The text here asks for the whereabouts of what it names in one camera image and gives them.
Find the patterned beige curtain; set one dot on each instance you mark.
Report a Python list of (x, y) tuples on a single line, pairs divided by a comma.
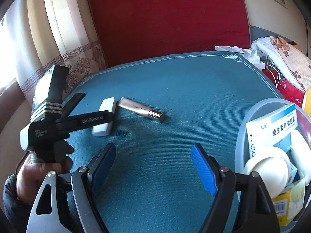
[(52, 32)]

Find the black flat remote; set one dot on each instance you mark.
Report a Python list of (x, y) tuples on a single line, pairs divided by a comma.
[(69, 106)]

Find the floral white quilt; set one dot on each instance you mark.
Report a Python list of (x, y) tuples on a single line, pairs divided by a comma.
[(292, 63)]

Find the yellow ointment box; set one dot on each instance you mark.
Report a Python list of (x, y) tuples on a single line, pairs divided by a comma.
[(290, 202)]

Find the yellow cartoon blanket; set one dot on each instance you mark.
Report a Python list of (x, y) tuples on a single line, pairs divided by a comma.
[(306, 106)]

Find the white cream tube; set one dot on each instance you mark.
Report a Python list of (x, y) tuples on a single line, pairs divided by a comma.
[(301, 155)]

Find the crumpled white tissue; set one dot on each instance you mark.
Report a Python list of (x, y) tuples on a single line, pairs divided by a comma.
[(250, 55)]

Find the white round jar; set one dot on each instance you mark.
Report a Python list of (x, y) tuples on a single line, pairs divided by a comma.
[(273, 166)]

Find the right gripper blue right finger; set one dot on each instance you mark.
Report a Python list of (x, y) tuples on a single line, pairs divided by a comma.
[(206, 168)]

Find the red upholstered headboard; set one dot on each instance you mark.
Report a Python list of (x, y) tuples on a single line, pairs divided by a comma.
[(132, 30)]

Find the teal woven table mat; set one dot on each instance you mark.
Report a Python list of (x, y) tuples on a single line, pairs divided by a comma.
[(153, 185)]

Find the beige cosmetic tube silver cap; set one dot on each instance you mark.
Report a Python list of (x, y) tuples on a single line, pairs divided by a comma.
[(141, 109)]

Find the blue white medicine box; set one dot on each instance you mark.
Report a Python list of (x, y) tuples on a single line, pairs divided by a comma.
[(272, 129)]

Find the person's left hand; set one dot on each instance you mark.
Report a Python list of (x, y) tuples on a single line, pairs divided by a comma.
[(30, 176)]

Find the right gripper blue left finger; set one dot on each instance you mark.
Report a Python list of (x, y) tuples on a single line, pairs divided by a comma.
[(99, 168)]

